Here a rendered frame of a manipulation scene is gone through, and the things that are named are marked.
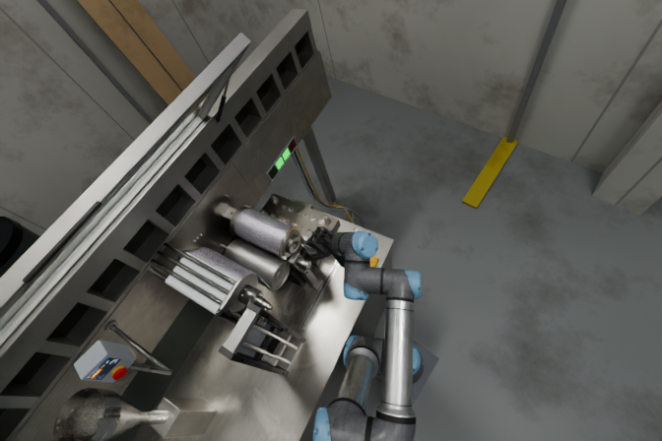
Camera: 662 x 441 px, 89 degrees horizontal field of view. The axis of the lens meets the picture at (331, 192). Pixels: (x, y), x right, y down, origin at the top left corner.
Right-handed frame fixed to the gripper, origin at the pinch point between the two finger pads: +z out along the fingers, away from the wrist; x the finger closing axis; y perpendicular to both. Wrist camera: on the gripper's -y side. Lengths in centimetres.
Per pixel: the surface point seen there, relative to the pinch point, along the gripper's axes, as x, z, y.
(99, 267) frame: 43, 15, 51
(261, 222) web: 0.7, 17.9, 16.5
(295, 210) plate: -20.8, 40.9, -0.5
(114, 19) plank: -98, 185, 161
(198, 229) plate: 15.2, 30.6, 32.3
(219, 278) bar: 27.2, 5.0, 21.1
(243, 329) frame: 36.0, -8.8, 9.7
